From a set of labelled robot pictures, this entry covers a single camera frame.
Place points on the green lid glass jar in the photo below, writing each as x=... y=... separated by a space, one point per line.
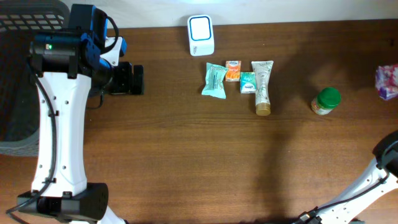
x=327 y=100

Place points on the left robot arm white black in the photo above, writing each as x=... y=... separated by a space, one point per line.
x=68 y=66

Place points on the grey plastic mesh basket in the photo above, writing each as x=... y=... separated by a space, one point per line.
x=20 y=21

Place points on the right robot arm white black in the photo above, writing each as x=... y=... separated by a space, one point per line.
x=379 y=178

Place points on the red purple snack package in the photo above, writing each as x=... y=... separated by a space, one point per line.
x=386 y=81

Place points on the white cream tube gold cap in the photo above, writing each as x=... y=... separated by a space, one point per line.
x=262 y=70

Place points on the teal tissue pack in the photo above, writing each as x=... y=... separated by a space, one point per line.
x=247 y=83

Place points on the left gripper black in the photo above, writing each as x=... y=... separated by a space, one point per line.
x=125 y=83

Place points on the teal pouch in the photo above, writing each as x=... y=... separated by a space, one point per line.
x=215 y=75

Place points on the orange tissue pack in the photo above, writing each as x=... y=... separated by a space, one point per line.
x=234 y=70

